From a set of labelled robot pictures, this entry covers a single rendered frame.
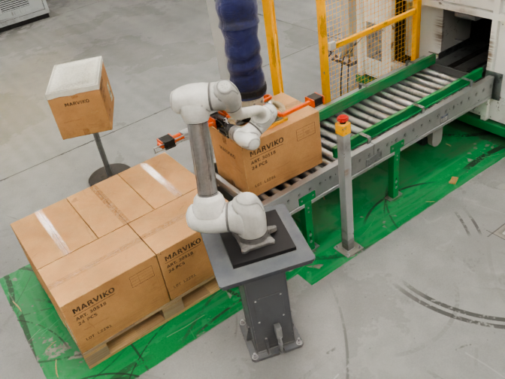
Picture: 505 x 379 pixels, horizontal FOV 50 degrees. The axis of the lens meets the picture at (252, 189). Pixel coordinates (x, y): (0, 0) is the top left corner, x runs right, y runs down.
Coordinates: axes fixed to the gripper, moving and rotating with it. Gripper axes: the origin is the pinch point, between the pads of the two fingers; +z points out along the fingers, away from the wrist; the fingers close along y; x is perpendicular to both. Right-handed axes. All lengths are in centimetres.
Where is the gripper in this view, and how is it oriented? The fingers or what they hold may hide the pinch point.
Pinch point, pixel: (215, 120)
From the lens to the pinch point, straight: 333.2
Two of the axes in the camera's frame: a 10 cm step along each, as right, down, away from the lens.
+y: 1.4, 8.1, 5.7
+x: 8.0, -4.3, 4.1
